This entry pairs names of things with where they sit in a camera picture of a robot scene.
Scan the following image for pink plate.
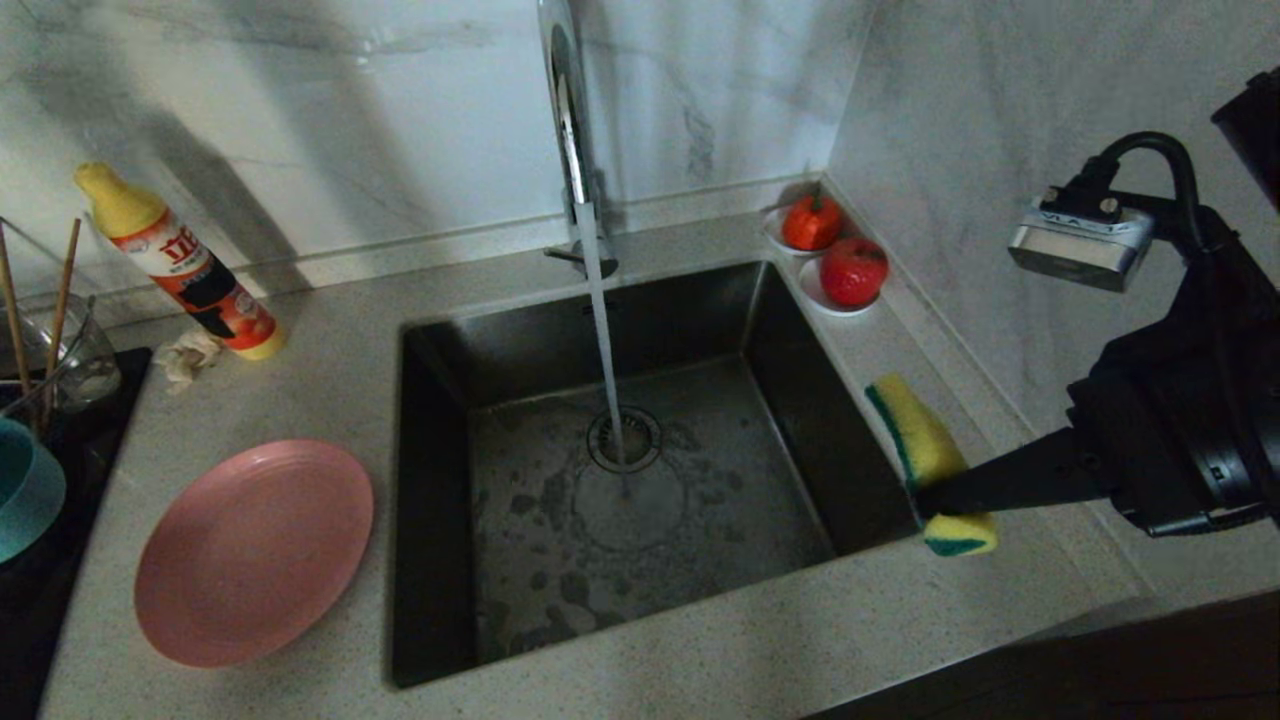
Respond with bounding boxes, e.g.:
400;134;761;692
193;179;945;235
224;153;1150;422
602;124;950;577
133;440;375;669

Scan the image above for yellow-capped orange dish soap bottle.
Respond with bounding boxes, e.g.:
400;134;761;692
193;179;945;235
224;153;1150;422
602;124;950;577
75;162;286;361

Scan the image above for running water stream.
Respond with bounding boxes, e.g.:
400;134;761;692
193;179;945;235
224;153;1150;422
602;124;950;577
575;200;636;471

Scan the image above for orange-red tomato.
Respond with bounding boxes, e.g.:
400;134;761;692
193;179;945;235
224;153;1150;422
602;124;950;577
782;190;845;251

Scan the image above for chrome kitchen faucet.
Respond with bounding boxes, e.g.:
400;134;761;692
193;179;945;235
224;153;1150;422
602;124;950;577
530;0;619;284

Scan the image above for clear glass pot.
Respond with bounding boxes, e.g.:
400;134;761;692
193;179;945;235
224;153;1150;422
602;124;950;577
0;292;123;416

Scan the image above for brown wooden chopstick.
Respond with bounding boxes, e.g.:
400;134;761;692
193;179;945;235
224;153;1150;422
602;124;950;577
42;218;83;426

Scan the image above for crumpled white tissue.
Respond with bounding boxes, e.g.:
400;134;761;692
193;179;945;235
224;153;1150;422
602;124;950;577
160;328;223;393

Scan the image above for red apple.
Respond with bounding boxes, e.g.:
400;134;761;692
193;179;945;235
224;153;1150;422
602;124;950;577
820;236;891;309

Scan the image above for teal bowl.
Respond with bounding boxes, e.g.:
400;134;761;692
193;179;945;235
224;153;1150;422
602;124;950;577
0;418;67;564

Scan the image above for short black camera cable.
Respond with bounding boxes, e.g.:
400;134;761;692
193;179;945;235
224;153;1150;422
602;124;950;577
1065;132;1201;251

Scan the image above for stainless steel sink basin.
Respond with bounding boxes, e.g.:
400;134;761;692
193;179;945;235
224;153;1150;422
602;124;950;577
393;262;926;689

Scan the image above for yellow sponge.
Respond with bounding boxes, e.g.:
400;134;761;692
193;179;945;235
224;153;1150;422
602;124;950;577
865;373;999;558

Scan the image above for round metal drain strainer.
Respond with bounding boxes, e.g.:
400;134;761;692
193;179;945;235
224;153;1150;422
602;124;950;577
587;407;664;475

